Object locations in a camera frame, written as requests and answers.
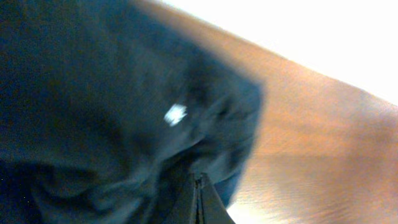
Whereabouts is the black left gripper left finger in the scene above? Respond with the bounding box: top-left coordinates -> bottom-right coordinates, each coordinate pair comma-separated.
162,174 -> 197,224

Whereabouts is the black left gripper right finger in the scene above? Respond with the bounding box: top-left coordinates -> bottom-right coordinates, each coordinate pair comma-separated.
197,173 -> 235,224

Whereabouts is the dark green t-shirt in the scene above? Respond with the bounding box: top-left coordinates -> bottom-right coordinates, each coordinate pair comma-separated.
1,1 -> 263,224

